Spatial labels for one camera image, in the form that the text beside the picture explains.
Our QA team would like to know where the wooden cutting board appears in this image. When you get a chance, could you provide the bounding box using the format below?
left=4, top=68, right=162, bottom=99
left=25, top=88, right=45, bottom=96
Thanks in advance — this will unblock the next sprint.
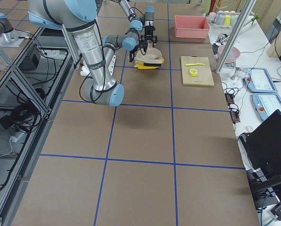
left=180, top=56, right=214, bottom=87

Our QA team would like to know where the yellow plastic cup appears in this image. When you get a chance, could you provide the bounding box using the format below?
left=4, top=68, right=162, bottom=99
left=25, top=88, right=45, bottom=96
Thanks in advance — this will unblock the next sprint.
left=223, top=15, right=231, bottom=26

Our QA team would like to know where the blue teach pendant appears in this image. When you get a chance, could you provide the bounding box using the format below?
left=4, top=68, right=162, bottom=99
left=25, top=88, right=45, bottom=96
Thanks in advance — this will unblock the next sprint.
left=251, top=93, right=281, bottom=121
left=243, top=68, right=278, bottom=94

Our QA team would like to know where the yellow toy corn cob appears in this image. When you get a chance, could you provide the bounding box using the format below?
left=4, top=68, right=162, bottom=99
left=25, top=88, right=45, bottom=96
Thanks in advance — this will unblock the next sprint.
left=134, top=64, right=159, bottom=70

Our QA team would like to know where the black monitor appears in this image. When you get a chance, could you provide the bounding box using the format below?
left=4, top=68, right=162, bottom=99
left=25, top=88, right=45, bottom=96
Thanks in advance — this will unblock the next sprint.
left=239, top=110, right=281, bottom=208

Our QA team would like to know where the yellow lemon slice toy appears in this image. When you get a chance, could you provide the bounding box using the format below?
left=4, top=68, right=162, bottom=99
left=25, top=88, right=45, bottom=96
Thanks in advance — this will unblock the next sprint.
left=189, top=68, right=198, bottom=77

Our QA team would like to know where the beige brush with black bristles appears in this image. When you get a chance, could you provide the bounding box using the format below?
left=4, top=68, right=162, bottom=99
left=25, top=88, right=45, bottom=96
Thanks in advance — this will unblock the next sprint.
left=134, top=57, right=164, bottom=67

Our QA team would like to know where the yellow toy knife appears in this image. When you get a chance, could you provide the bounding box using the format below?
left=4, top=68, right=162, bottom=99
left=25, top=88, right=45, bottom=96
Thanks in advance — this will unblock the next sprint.
left=185, top=63, right=206, bottom=66

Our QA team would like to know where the upper blue teach pendant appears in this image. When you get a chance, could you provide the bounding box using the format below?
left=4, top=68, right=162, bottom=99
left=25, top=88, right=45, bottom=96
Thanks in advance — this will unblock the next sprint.
left=243, top=68, right=278, bottom=94

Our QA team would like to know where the grey digital scale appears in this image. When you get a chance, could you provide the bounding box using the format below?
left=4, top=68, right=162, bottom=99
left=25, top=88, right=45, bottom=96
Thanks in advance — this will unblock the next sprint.
left=223, top=62, right=236, bottom=69

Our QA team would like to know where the pink plastic bin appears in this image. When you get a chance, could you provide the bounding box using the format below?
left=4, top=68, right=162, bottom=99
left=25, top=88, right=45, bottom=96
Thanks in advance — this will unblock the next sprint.
left=174, top=15, right=210, bottom=39

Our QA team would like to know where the pink bowl with ice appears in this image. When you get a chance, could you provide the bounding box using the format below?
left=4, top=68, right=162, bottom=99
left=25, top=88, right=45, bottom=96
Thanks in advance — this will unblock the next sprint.
left=217, top=45, right=241, bottom=64

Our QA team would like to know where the aluminium frame post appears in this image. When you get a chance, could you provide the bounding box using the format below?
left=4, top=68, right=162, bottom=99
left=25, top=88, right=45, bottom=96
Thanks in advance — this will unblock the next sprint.
left=215, top=0, right=256, bottom=74

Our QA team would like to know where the beige plastic dustpan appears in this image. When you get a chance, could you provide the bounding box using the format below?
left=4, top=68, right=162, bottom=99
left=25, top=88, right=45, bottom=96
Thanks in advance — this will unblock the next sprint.
left=135, top=43, right=163, bottom=59

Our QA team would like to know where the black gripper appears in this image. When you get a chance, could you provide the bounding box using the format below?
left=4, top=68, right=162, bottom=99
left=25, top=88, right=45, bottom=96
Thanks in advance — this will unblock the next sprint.
left=140, top=25, right=157, bottom=45
left=129, top=40, right=146, bottom=62

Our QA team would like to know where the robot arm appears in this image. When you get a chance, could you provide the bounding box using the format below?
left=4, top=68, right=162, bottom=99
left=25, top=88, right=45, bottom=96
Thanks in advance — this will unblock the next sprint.
left=118, top=0, right=158, bottom=47
left=28, top=0, right=154, bottom=106

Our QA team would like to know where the light blue plastic cup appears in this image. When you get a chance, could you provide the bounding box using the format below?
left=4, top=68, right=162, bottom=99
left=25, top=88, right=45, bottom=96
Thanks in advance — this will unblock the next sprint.
left=216, top=10, right=225, bottom=25

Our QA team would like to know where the lower blue teach pendant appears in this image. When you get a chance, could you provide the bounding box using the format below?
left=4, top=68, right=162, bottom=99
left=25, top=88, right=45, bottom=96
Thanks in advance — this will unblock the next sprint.
left=251, top=93, right=281, bottom=121

